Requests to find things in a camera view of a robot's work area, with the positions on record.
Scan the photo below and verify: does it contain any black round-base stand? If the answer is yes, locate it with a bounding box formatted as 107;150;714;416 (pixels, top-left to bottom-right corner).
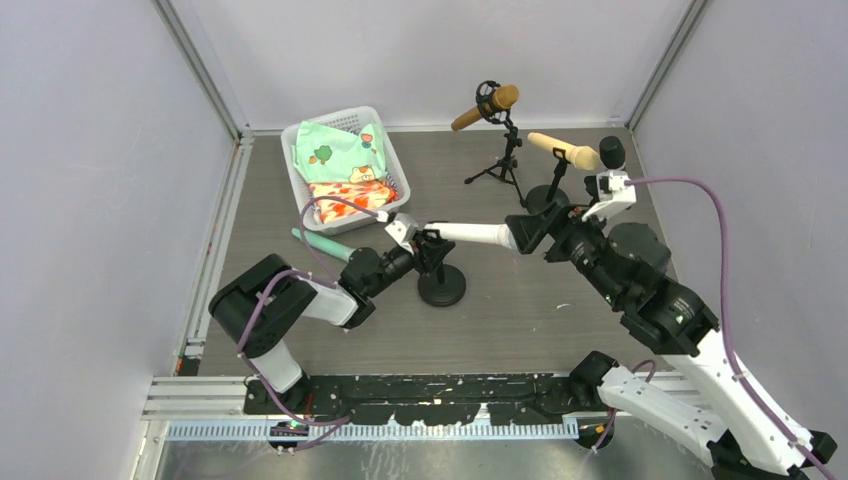
583;175;599;202
526;148;570;214
417;259;467;307

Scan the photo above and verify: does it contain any black tripod shock-mount stand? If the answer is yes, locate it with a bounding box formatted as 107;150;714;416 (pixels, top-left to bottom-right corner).
464;115;526;208

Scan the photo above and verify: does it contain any beige microphone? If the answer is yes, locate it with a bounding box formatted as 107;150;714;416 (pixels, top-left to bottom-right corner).
527;132;601;171

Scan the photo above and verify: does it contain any black microphone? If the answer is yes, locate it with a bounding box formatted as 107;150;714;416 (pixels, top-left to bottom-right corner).
598;135;626;170

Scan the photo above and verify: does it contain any brown microphone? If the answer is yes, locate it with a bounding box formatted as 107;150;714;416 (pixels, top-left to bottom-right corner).
450;80;520;131

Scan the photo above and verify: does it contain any white microphone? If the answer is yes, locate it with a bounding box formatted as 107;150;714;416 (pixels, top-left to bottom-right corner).
424;222;518;251

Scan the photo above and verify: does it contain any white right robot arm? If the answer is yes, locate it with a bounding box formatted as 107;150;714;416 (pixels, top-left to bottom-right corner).
506;204;837;479

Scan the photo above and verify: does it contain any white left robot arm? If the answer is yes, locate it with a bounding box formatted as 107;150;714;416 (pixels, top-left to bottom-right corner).
208;234;467;396

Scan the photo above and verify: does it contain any orange patterned cloth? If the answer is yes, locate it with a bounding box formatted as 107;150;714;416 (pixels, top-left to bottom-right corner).
309;181;397;223

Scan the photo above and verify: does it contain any mint green microphone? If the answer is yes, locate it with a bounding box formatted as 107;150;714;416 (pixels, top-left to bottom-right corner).
291;228;355;262

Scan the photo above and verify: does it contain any green cartoon print cloth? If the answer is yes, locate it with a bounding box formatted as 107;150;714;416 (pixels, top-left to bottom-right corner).
292;121;388;184

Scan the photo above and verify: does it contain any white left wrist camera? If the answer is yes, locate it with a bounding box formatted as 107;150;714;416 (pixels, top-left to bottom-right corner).
384;212;419;254

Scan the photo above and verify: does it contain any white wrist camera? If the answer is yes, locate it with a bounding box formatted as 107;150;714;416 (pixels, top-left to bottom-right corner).
582;170;637;222
384;212;419;254

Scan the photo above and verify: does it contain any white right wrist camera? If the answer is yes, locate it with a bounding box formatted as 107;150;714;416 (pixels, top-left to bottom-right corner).
582;170;637;222

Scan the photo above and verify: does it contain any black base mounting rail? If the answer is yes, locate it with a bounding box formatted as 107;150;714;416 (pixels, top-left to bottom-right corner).
243;373;609;426

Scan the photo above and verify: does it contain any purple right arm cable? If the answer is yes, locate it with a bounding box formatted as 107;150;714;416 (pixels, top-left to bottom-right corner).
591;176;838;480

